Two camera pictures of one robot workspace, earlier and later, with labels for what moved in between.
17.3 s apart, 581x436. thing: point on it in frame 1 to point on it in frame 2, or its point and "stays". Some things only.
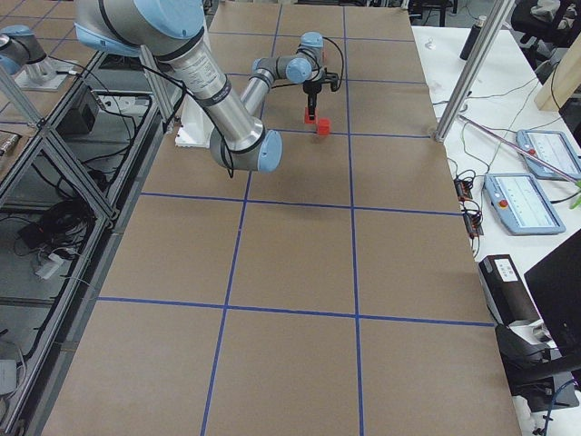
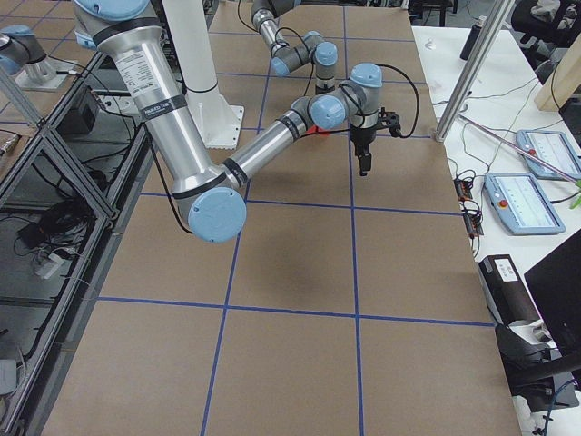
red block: [323, 126] to [313, 130]
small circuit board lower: [472, 222] stays
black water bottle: [471, 38] stays
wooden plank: [563, 81] stays
